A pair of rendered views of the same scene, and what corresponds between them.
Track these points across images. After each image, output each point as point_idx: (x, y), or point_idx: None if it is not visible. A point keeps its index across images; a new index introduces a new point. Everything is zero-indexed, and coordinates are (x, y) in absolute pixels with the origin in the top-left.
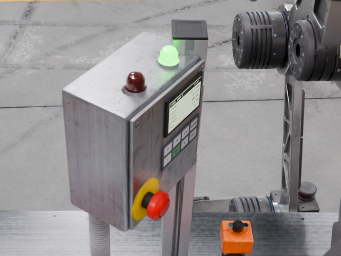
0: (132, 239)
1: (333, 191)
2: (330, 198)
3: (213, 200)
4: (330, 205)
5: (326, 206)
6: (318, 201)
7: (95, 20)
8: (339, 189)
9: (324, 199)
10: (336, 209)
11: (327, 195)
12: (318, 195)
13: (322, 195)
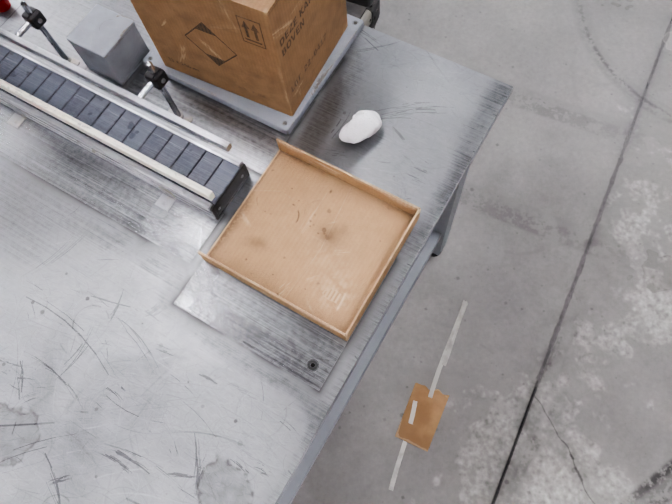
0: None
1: (460, 4)
2: (450, 9)
3: None
4: (443, 16)
5: (438, 15)
6: (435, 7)
7: None
8: (468, 4)
9: (443, 8)
10: (445, 21)
11: (450, 5)
12: (442, 2)
13: (446, 3)
